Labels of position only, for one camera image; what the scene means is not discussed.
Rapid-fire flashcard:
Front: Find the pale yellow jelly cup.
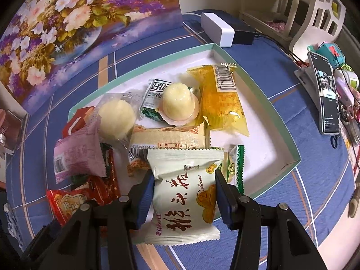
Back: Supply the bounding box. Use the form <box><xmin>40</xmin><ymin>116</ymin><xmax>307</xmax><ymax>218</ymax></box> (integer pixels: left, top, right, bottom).
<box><xmin>159</xmin><ymin>81</ymin><xmax>201</xmax><ymax>126</ymax></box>

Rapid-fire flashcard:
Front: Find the black cable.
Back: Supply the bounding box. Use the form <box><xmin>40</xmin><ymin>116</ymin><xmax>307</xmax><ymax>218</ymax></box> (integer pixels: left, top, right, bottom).
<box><xmin>253</xmin><ymin>33</ymin><xmax>308</xmax><ymax>66</ymax></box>

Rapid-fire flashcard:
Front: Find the clear packet with round pastry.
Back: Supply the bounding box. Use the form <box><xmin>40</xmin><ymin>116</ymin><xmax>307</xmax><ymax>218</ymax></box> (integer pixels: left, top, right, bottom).
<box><xmin>93</xmin><ymin>91</ymin><xmax>144</xmax><ymax>147</ymax></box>

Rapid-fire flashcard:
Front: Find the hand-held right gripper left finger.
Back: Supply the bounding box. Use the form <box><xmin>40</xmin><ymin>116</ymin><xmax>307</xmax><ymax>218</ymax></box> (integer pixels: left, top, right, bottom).
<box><xmin>42</xmin><ymin>171</ymin><xmax>155</xmax><ymax>270</ymax></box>

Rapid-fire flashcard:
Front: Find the yellow transparent snack packet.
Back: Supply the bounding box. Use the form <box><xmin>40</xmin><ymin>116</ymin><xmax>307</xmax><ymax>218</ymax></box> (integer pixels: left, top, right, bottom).
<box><xmin>187</xmin><ymin>64</ymin><xmax>250</xmax><ymax>138</ymax></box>

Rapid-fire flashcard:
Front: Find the red snack packet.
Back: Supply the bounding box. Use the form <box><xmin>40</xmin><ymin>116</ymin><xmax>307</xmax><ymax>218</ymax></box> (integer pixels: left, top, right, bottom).
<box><xmin>46</xmin><ymin>188</ymin><xmax>94</xmax><ymax>227</ymax></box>

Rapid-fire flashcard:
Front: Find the round cracker packet green edge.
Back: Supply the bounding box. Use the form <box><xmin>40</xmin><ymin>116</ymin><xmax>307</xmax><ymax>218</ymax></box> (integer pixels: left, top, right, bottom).
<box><xmin>221</xmin><ymin>145</ymin><xmax>245</xmax><ymax>194</ymax></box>

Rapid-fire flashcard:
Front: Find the grey phone stand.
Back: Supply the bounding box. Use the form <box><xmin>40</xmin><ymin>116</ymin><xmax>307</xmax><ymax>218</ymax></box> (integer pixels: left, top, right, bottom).
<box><xmin>294</xmin><ymin>66</ymin><xmax>324</xmax><ymax>113</ymax></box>

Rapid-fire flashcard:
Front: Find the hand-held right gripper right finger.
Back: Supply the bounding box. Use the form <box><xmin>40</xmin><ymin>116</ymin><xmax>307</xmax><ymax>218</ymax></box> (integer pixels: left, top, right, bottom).
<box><xmin>215</xmin><ymin>170</ymin><xmax>324</xmax><ymax>270</ymax></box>

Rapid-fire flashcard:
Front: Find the brown-red snack packet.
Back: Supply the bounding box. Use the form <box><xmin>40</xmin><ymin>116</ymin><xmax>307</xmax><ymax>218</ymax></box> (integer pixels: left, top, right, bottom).
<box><xmin>62</xmin><ymin>106</ymin><xmax>98</xmax><ymax>140</ymax></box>

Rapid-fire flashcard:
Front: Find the white rectangular box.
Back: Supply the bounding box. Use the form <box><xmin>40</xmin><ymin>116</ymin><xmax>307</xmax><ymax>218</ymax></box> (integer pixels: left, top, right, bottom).
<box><xmin>201</xmin><ymin>12</ymin><xmax>235</xmax><ymax>48</ymax></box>

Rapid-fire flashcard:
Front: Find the beige bread packet with barcode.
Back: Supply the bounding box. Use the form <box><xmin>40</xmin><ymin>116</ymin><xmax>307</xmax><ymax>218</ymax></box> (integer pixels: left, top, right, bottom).
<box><xmin>127</xmin><ymin>123</ymin><xmax>211</xmax><ymax>178</ymax></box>

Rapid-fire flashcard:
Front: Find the pile of pink keychains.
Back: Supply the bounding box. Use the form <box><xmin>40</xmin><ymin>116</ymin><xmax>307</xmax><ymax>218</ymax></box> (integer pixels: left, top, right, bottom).
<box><xmin>335</xmin><ymin>67</ymin><xmax>360</xmax><ymax>175</ymax></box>

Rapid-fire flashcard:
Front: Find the flower painting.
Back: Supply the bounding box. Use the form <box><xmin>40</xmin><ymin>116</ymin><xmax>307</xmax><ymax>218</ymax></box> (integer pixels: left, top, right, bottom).
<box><xmin>0</xmin><ymin>0</ymin><xmax>183</xmax><ymax>116</ymax></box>

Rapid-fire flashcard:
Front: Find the white and green snack packet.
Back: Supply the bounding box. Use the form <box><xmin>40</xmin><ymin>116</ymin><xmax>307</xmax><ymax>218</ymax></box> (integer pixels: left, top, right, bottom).
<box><xmin>140</xmin><ymin>78</ymin><xmax>176</xmax><ymax>122</ymax></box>

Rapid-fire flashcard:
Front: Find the white cut-out chair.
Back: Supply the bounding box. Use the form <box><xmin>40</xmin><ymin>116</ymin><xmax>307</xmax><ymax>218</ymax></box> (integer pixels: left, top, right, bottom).
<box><xmin>288</xmin><ymin>0</ymin><xmax>347</xmax><ymax>53</ymax></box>

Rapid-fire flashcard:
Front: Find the black power adapter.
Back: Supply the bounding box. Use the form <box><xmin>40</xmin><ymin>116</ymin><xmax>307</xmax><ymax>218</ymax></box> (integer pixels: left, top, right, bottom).
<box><xmin>233</xmin><ymin>22</ymin><xmax>257</xmax><ymax>45</ymax></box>

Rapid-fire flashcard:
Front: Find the blue and white small packet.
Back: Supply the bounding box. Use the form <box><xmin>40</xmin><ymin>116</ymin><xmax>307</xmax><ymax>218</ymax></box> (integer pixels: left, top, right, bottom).
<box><xmin>3</xmin><ymin>202</ymin><xmax>25</xmax><ymax>252</ymax></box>

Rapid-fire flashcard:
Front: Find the smartphone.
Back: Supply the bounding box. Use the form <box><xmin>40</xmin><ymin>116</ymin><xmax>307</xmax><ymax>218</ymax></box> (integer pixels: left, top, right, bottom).
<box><xmin>308</xmin><ymin>51</ymin><xmax>341</xmax><ymax>135</ymax></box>

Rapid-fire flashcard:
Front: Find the pink wrapped flower bouquet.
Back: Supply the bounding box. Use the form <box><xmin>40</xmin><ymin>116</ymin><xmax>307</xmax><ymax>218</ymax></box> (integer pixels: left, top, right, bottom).
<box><xmin>0</xmin><ymin>108</ymin><xmax>29</xmax><ymax>158</ymax></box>

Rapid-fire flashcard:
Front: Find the cream packet with orange print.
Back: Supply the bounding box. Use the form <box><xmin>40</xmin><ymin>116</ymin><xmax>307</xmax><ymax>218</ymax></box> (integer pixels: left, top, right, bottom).
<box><xmin>144</xmin><ymin>147</ymin><xmax>225</xmax><ymax>245</ymax></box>

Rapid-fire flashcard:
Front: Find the teal-edged white cardboard tray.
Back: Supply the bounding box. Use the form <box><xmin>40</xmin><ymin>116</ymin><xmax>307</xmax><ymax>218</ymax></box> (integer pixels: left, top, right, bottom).
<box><xmin>68</xmin><ymin>43</ymin><xmax>301</xmax><ymax>204</ymax></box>

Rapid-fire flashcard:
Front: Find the purple snack packet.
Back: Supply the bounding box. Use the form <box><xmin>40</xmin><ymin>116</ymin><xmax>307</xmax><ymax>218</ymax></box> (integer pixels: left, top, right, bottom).
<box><xmin>53</xmin><ymin>124</ymin><xmax>106</xmax><ymax>185</ymax></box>

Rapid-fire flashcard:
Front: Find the teal toy camera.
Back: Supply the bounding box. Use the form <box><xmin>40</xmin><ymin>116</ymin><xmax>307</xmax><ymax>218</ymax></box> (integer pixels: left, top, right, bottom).
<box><xmin>318</xmin><ymin>42</ymin><xmax>346</xmax><ymax>70</ymax></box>

